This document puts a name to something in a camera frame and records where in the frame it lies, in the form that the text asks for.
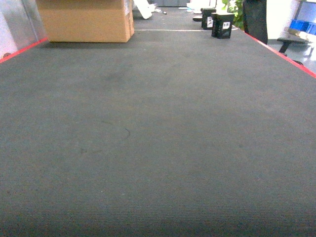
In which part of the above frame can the black box with label rear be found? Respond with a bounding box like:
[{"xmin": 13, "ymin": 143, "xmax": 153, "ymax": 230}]
[{"xmin": 201, "ymin": 7, "xmax": 217, "ymax": 30}]

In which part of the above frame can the black box with label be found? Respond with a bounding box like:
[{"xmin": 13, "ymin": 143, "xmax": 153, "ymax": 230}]
[
  {"xmin": 211, "ymin": 13, "xmax": 235, "ymax": 39},
  {"xmin": 201, "ymin": 7, "xmax": 217, "ymax": 30}
]

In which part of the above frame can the cardboard box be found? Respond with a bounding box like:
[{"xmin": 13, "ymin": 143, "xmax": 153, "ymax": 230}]
[{"xmin": 36, "ymin": 0, "xmax": 134, "ymax": 43}]

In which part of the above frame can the black box with label front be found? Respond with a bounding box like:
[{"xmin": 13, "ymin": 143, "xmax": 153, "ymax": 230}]
[{"xmin": 211, "ymin": 13, "xmax": 235, "ymax": 39}]

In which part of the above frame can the black conveyor belt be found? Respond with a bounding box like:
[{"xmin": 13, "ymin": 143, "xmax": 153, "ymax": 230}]
[{"xmin": 0, "ymin": 9, "xmax": 316, "ymax": 237}]

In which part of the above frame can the green potted plant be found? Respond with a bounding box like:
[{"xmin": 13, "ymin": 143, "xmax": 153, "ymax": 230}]
[{"xmin": 222, "ymin": 0, "xmax": 244, "ymax": 31}]

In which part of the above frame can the black office chair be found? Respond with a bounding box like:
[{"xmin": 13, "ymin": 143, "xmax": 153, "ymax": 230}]
[{"xmin": 242, "ymin": 0, "xmax": 311, "ymax": 54}]

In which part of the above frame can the red conveyor frame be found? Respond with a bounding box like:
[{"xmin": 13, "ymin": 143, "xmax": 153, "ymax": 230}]
[{"xmin": 0, "ymin": 32, "xmax": 316, "ymax": 78}]

